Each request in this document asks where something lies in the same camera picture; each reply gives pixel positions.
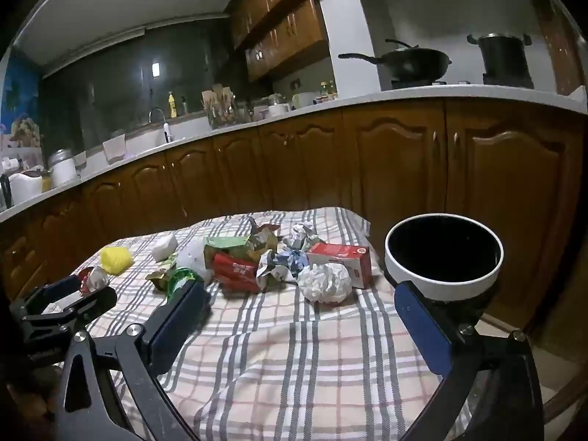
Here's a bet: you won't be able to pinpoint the white dish cloth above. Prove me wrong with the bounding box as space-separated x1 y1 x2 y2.
102 134 127 162

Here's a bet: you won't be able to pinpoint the wall poster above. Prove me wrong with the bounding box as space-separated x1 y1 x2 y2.
0 50 44 166

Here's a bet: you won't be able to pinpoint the small red and white wrapper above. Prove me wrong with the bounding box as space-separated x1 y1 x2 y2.
78 266 111 297

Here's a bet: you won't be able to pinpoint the sink faucet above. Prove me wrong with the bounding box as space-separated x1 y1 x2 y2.
149 107 173 144

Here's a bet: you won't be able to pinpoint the yellow sponge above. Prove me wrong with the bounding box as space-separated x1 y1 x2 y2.
100 245 135 276

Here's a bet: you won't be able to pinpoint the white canister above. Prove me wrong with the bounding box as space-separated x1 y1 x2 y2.
48 149 76 189

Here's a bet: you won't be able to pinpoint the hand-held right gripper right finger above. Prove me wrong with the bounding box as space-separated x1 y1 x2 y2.
394 280 545 441

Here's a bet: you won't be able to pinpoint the blue and white paper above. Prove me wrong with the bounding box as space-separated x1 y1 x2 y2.
256 248 313 291

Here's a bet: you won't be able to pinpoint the red carton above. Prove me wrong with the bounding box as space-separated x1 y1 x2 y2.
305 242 374 290

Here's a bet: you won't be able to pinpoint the white kitchen countertop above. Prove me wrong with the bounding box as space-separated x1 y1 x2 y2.
0 83 588 223

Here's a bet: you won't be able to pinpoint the white foam piece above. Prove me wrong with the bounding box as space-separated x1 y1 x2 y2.
151 233 179 262

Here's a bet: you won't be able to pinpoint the grey paper ball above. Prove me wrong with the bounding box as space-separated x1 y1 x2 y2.
282 221 327 251

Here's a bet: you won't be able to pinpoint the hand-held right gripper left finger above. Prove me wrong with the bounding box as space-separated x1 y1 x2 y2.
57 279 212 441

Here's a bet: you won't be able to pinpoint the red snack packet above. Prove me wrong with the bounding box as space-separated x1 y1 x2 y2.
211 252 263 294

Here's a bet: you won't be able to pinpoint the wooden lower cabinets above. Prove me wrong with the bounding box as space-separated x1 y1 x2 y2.
0 96 588 331

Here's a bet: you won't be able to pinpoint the foil wrapper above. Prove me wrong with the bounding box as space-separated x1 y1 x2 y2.
248 215 281 251

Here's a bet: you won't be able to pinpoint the utensil holder with wooden utensils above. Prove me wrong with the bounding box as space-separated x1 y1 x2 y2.
201 83 237 129

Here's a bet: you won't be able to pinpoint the plaid tablecloth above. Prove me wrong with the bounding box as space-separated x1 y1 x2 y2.
60 207 474 441

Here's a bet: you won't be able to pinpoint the green snack packet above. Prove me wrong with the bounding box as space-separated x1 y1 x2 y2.
166 267 205 304

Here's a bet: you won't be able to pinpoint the white-rimmed black bin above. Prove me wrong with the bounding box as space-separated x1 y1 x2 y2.
384 212 505 327

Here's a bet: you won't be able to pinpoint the black wok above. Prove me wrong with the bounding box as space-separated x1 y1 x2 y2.
338 39 453 82

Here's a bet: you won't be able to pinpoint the white plastic bag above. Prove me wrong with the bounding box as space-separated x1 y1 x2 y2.
175 236 214 283

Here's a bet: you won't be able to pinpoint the black stock pot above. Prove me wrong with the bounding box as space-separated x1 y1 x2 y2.
467 33 534 86

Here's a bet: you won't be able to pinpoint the white rice cooker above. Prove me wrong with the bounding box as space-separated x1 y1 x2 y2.
8 170 44 207

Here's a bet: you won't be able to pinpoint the wooden upper cabinets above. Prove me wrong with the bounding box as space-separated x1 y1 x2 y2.
227 0 338 83

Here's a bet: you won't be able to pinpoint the dark window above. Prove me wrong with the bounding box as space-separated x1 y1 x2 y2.
39 23 230 152

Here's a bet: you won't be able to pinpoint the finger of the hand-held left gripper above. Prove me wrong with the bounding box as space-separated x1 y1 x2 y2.
11 275 88 318
23 287 118 334

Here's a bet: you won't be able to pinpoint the green carton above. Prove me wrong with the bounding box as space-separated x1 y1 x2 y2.
203 234 258 258

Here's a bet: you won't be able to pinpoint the white paper ball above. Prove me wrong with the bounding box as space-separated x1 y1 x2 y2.
298 262 354 304

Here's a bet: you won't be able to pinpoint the olive wrapper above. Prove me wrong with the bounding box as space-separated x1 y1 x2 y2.
146 257 178 291

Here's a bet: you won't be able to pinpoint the wooden cabinets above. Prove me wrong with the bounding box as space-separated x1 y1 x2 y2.
0 96 588 331
227 0 338 83

